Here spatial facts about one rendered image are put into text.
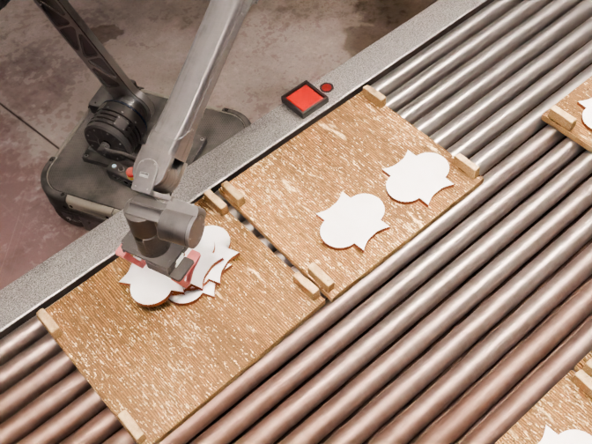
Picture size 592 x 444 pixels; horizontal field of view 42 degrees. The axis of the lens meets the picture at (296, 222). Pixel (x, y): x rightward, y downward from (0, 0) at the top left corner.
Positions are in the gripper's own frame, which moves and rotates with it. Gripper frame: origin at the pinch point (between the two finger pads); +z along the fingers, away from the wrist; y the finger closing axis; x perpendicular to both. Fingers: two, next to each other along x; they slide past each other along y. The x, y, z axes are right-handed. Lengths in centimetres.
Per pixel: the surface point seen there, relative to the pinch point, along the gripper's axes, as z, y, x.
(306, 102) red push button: 5, 0, -54
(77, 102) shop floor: 96, 131, -94
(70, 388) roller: 7.4, 5.4, 24.4
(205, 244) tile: 1.6, -2.5, -9.5
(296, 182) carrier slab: 4.5, -9.5, -32.2
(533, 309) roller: 7, -61, -26
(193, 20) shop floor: 95, 115, -155
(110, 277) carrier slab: 5.0, 11.7, 3.2
